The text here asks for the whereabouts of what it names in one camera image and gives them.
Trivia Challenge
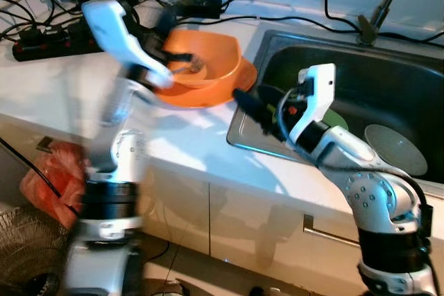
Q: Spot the metal fork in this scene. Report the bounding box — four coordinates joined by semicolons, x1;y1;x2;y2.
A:
170;58;205;76

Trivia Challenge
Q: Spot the white kitchen base cabinet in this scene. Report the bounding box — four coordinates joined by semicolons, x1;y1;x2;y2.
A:
0;119;444;296

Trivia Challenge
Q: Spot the black power adapter brick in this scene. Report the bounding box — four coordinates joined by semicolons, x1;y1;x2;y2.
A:
177;0;223;19

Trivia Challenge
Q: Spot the stainless steel sink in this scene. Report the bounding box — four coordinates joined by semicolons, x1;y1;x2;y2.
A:
227;29;444;200

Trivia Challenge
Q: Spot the black power strip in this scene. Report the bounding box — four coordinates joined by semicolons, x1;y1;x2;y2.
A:
12;22;98;62

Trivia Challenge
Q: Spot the dark metal faucet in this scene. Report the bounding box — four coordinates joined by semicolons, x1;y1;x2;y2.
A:
357;0;413;47

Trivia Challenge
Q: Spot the grey bowl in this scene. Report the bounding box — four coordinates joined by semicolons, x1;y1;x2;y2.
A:
364;124;429;177

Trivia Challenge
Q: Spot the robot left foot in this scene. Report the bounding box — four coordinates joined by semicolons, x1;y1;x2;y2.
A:
142;279;185;296

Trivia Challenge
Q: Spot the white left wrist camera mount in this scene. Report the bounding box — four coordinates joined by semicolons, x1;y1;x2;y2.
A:
82;0;174;89

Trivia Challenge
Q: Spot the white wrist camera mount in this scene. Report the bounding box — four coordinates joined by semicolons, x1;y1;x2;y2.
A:
82;0;174;89
277;64;337;146

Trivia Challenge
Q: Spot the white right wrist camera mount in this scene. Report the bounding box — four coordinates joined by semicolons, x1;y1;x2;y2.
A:
277;64;337;146

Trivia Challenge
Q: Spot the metal cabinet handle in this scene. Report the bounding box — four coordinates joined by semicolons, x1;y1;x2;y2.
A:
302;214;361;248
35;135;56;153

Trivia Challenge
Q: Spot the grey wire mesh basket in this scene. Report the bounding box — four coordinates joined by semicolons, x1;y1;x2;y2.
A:
0;206;70;296

